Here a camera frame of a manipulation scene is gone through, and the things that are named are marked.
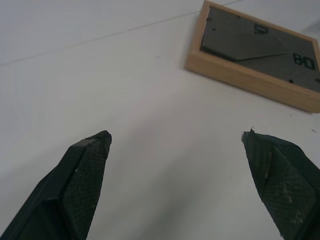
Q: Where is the wooden frame with grey back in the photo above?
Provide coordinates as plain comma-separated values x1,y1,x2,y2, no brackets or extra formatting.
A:
184,0,320,113

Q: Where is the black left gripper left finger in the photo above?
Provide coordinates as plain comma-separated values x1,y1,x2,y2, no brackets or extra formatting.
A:
0,129,113,240

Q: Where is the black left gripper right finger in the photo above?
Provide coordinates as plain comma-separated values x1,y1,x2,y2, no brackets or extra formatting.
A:
240,126,320,240

